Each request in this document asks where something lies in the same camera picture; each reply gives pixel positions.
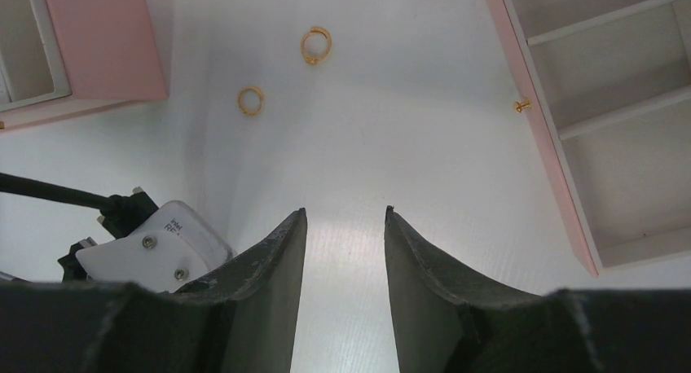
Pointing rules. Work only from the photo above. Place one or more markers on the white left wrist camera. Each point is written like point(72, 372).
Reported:
point(172, 247)

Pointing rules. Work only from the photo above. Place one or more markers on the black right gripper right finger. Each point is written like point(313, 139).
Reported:
point(448, 317)

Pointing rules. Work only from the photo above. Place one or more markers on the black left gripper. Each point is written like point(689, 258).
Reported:
point(72, 269)

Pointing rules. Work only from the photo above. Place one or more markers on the pink jewelry box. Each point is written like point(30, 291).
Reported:
point(66, 58)

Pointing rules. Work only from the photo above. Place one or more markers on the pink jewelry drawer tray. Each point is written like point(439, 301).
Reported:
point(605, 87)

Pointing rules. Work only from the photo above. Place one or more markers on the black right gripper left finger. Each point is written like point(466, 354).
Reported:
point(241, 317)

